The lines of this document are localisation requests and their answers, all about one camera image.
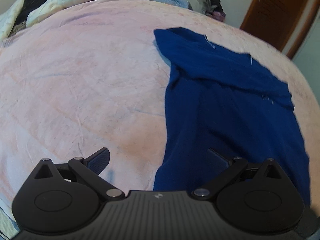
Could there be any brown wooden door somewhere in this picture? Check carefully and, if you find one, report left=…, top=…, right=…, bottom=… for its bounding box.
left=240, top=0, right=319, bottom=59

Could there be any clear plastic bag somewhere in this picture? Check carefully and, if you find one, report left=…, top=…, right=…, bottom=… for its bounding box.
left=188, top=0, right=211, bottom=15

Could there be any blue knit sweater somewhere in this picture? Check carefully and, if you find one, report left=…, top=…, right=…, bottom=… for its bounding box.
left=153, top=28, right=311, bottom=204

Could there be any pink floral bed sheet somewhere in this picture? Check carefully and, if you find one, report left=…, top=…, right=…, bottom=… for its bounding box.
left=1, top=0, right=319, bottom=239

